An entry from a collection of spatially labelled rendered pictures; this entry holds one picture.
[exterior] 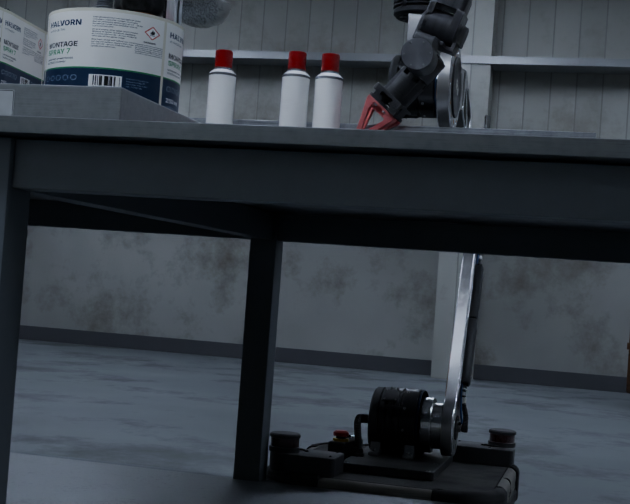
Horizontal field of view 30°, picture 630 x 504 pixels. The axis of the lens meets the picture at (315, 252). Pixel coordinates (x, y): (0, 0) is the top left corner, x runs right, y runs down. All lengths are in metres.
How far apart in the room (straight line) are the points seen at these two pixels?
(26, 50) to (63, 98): 0.59
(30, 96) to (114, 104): 0.11
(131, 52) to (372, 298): 7.90
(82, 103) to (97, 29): 0.26
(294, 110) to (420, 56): 0.26
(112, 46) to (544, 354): 7.85
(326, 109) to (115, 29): 0.58
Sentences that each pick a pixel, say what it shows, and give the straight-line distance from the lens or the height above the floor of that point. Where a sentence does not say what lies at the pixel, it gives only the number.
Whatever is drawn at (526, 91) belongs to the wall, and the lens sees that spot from 9.52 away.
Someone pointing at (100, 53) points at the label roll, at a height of 0.96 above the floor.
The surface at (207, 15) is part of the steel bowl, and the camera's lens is 7.79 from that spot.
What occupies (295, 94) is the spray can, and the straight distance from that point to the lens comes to 2.17.
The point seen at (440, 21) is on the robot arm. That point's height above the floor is 1.14.
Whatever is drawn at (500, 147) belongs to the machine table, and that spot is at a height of 0.82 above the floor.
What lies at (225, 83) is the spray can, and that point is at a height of 1.02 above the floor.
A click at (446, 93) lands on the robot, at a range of 2.64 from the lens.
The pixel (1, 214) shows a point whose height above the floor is 0.71.
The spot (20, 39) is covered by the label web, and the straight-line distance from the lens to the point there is 2.04.
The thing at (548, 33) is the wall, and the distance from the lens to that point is 9.60.
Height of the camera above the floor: 0.66
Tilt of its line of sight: 2 degrees up
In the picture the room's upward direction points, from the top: 4 degrees clockwise
